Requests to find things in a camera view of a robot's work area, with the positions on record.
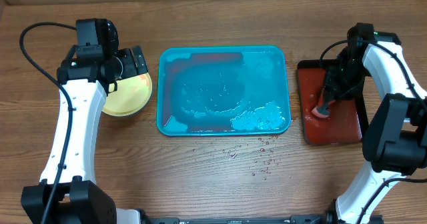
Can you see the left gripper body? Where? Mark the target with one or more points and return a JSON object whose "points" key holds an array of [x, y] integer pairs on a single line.
{"points": [[125, 64]]}

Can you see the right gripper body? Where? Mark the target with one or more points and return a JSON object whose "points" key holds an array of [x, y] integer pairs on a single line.
{"points": [[337, 90]]}

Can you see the yellow-green plate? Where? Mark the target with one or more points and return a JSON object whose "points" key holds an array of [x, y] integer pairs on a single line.
{"points": [[131, 96]]}

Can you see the red black sponge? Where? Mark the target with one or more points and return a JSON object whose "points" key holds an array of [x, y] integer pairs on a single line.
{"points": [[322, 108]]}

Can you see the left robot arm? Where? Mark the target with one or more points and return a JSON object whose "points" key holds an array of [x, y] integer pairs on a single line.
{"points": [[95, 77]]}

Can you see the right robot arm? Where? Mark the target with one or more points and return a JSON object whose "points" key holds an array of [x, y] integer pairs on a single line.
{"points": [[394, 144]]}

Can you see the black red-lined tray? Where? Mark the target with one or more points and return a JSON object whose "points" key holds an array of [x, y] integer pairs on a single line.
{"points": [[348, 121]]}

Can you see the teal plastic tray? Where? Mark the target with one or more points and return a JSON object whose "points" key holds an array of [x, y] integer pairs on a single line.
{"points": [[215, 91]]}

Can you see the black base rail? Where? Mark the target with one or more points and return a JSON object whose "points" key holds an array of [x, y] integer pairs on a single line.
{"points": [[294, 219]]}

